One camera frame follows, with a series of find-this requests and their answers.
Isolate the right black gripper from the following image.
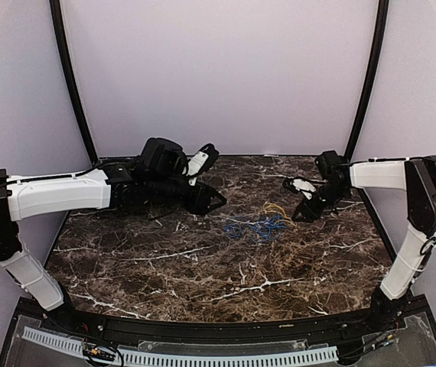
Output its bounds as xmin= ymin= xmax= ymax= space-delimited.
xmin=296 ymin=181 xmax=350 ymax=222

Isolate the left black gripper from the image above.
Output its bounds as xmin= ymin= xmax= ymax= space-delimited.
xmin=147 ymin=174 xmax=226 ymax=215

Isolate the blue cable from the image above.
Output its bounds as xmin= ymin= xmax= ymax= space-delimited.
xmin=223 ymin=216 xmax=288 ymax=245

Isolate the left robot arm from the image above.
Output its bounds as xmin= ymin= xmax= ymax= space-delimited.
xmin=0 ymin=138 xmax=227 ymax=333

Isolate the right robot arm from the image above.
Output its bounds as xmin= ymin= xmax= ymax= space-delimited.
xmin=283 ymin=151 xmax=436 ymax=332

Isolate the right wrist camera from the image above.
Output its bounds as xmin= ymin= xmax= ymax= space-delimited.
xmin=282 ymin=177 xmax=317 ymax=200

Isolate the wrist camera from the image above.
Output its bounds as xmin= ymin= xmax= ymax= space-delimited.
xmin=183 ymin=143 xmax=220 ymax=186
xmin=282 ymin=177 xmax=317 ymax=200

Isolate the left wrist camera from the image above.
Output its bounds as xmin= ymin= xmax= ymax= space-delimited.
xmin=183 ymin=143 xmax=220 ymax=186

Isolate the white slotted cable duct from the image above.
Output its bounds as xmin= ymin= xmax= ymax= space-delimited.
xmin=21 ymin=326 xmax=340 ymax=367

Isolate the black front rail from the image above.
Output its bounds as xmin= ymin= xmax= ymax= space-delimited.
xmin=41 ymin=310 xmax=399 ymax=346

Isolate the right black frame post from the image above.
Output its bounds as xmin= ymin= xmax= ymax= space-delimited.
xmin=344 ymin=0 xmax=389 ymax=160

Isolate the black frame post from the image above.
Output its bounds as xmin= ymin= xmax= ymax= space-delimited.
xmin=344 ymin=0 xmax=389 ymax=160
xmin=49 ymin=0 xmax=99 ymax=164

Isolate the left black frame post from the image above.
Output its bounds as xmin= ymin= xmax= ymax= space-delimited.
xmin=49 ymin=0 xmax=99 ymax=164

